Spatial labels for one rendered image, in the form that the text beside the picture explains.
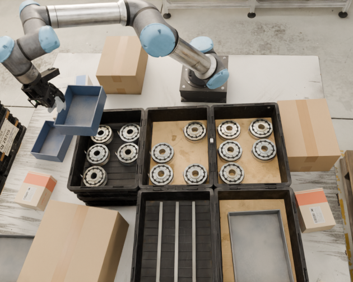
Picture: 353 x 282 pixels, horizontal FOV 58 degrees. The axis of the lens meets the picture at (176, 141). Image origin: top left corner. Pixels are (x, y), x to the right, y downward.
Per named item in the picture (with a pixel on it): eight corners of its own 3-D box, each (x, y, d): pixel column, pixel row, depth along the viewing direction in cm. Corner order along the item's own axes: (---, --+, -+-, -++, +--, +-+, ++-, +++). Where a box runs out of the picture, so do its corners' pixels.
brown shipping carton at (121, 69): (114, 56, 197) (106, 36, 183) (148, 56, 194) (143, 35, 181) (103, 94, 183) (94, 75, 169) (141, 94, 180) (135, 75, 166)
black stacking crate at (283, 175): (210, 119, 154) (210, 105, 144) (273, 117, 151) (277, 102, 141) (213, 197, 134) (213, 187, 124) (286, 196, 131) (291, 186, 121)
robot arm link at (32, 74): (17, 60, 108) (36, 59, 106) (25, 69, 112) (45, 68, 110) (8, 77, 105) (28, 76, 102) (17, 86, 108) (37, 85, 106)
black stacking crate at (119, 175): (91, 123, 159) (83, 111, 149) (148, 121, 156) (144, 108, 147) (77, 199, 139) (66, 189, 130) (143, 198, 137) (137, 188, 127)
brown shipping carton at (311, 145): (329, 171, 146) (341, 155, 132) (280, 172, 148) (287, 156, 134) (316, 117, 161) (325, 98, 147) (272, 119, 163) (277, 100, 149)
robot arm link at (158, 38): (222, 56, 155) (146, 0, 112) (236, 78, 148) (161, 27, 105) (204, 73, 160) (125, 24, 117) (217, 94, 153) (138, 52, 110)
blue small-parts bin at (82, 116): (73, 94, 136) (67, 84, 130) (107, 96, 135) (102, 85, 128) (60, 134, 126) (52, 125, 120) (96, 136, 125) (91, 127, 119)
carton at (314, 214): (330, 229, 133) (336, 224, 127) (301, 233, 134) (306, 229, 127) (317, 193, 141) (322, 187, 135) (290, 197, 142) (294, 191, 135)
